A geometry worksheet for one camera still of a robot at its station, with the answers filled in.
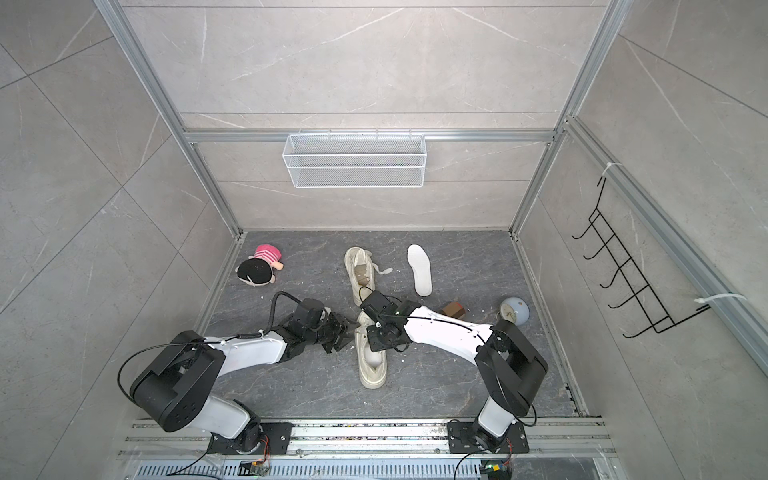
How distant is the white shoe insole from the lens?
1.03 m

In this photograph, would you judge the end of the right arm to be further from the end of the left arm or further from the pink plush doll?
the pink plush doll

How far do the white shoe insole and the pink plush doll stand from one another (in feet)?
1.62

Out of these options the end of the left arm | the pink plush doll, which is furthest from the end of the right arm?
the pink plush doll

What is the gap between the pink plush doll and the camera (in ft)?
3.28
